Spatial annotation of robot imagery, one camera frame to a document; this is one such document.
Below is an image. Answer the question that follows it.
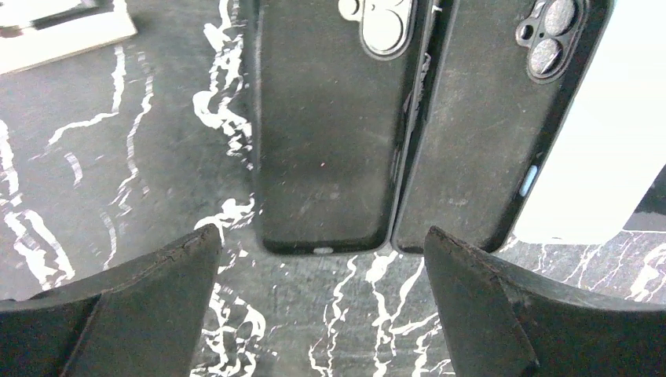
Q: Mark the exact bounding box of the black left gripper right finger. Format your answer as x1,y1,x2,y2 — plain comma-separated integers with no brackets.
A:
423,227,665,376

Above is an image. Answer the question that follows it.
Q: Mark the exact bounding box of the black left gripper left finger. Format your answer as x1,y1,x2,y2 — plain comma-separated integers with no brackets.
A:
1,225,222,376

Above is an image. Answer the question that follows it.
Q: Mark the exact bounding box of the light blue phone case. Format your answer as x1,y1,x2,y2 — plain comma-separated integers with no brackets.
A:
513,1,665,244

